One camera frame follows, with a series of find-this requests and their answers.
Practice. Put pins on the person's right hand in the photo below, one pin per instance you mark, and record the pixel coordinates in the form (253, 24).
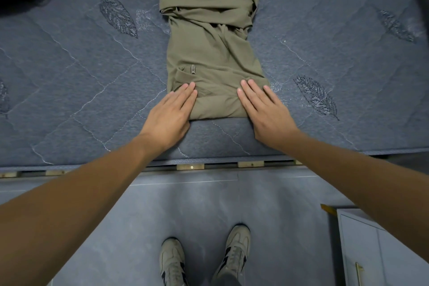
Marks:
(269, 118)

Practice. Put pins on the person's left hand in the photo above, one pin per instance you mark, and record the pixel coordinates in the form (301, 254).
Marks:
(167, 121)

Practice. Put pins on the person's right little finger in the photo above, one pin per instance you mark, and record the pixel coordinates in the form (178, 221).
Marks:
(274, 98)

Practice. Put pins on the person's left little finger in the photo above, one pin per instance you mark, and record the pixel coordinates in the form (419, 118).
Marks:
(165, 102)

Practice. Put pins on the person's left middle finger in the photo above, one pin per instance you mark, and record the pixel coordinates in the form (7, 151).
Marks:
(187, 97)

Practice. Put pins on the person's right middle finger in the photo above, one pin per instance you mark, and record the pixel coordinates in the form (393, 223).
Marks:
(253, 94)

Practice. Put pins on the olive green trousers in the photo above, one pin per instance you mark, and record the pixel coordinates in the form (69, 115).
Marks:
(211, 47)

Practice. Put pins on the person's right forearm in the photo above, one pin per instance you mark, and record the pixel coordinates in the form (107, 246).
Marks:
(362, 178)

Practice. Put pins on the person's left forearm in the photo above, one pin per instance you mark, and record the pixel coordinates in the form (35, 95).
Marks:
(73, 208)

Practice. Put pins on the blue quilted leaf-pattern mattress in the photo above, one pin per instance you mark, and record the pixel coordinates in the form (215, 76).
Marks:
(83, 78)

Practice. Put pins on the person's right beige sneaker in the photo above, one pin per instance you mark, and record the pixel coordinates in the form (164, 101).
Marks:
(234, 252)

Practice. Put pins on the person's beige sneaker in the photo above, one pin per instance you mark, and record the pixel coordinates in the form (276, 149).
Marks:
(234, 252)
(172, 262)

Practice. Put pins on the person's left beige sneaker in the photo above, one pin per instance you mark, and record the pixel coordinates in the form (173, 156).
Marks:
(172, 262)

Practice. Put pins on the person's grey trouser leg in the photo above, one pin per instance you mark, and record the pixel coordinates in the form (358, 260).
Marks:
(228, 279)

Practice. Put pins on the white cabinet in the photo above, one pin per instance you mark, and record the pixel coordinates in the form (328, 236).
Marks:
(385, 252)

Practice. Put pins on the wooden slatted bed frame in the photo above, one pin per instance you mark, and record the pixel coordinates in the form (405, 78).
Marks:
(190, 166)

